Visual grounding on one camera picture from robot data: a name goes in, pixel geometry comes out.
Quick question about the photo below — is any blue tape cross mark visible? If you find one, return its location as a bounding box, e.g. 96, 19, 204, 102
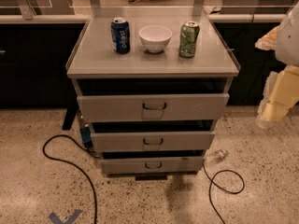
48, 208, 84, 224

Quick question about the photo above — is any dark lab counter left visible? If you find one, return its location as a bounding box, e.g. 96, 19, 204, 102
0, 21, 84, 108

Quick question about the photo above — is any green soda can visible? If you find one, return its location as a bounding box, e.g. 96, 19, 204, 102
179, 21, 200, 58

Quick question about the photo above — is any grey top drawer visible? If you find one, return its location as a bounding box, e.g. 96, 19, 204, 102
78, 93, 229, 122

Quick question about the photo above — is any black cable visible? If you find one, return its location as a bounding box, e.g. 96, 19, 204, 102
42, 134, 101, 224
202, 164, 246, 224

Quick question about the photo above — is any blue Pepsi can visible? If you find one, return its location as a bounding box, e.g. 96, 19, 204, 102
111, 17, 130, 54

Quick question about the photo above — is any grey bottom drawer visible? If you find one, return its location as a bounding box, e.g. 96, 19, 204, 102
100, 156, 203, 175

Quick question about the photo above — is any dark lab counter right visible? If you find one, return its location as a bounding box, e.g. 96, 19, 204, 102
214, 21, 285, 105

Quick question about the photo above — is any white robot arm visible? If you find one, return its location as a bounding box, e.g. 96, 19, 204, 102
255, 3, 299, 129

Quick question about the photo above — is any grey middle drawer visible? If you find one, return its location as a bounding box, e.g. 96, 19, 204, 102
91, 132, 215, 152

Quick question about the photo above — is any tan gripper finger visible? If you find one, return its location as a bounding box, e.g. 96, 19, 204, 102
261, 66, 299, 123

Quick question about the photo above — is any black cable on left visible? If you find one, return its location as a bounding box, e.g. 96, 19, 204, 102
42, 134, 101, 224

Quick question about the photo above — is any dark lab counter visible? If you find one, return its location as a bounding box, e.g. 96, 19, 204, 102
0, 21, 84, 108
214, 21, 285, 105

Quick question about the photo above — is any white bowl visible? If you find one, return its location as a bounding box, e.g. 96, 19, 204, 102
138, 25, 172, 53

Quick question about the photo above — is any clear plastic connector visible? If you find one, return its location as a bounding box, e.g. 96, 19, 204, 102
204, 149, 229, 166

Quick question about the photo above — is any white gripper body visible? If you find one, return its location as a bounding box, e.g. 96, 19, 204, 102
256, 70, 299, 131

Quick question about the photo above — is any grey drawer cabinet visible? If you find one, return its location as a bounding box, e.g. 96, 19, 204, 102
67, 7, 240, 176

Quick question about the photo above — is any black cable on right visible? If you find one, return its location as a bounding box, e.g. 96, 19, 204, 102
202, 164, 246, 224

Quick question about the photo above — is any blue power adapter box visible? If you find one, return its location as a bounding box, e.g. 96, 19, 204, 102
80, 126, 93, 148

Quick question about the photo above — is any grey drawer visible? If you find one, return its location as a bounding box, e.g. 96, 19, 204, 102
78, 93, 229, 122
100, 156, 203, 175
91, 132, 215, 152

